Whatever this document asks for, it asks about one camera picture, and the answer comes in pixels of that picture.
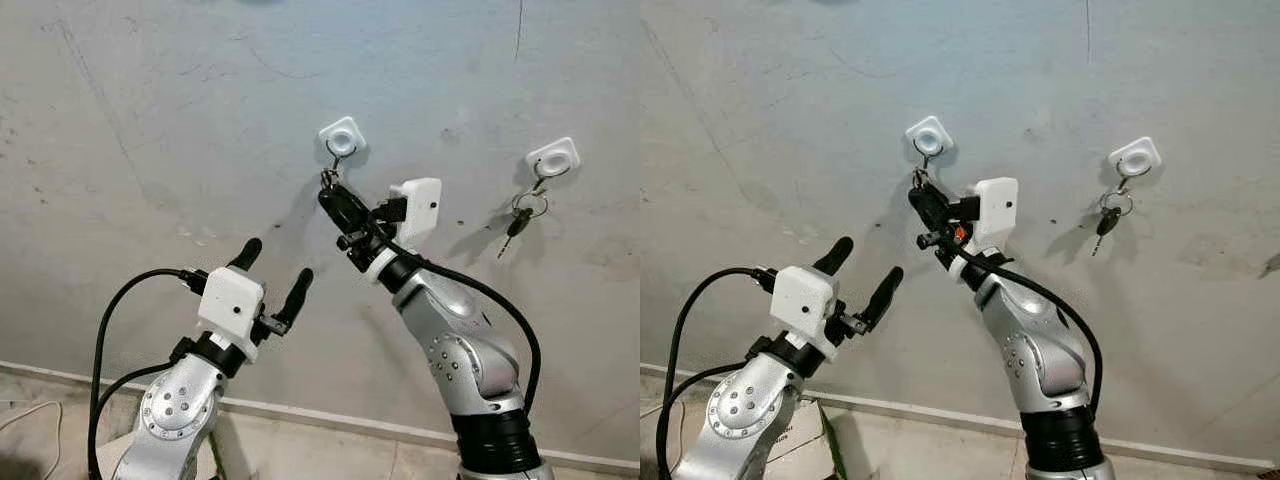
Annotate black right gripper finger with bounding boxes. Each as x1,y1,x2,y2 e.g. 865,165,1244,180
906,183,957,237
317,183,373,239

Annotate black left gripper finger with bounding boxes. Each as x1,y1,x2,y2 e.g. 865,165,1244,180
812,236,856,277
226,237,264,273
273,267,315,337
860,265,906,335

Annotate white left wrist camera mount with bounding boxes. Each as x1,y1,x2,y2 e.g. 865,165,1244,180
770,265,839,361
196,266,266,363

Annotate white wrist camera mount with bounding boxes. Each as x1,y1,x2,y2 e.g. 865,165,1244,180
770,265,839,361
365,177,444,281
196,266,266,363
948,177,1021,276

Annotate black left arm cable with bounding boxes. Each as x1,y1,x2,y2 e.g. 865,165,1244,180
87,266,211,480
655,266,781,480

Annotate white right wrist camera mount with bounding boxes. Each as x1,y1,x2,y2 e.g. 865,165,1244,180
365,177,444,281
948,177,1021,276

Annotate white square wall hook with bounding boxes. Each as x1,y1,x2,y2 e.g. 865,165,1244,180
1107,136,1164,184
525,137,583,186
318,115,368,171
905,115,956,169

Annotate black head key on ring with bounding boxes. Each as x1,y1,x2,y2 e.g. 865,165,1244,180
497,180,551,261
1090,180,1137,258

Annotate thin white floor cable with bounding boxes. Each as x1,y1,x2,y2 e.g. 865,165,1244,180
0,400,63,479

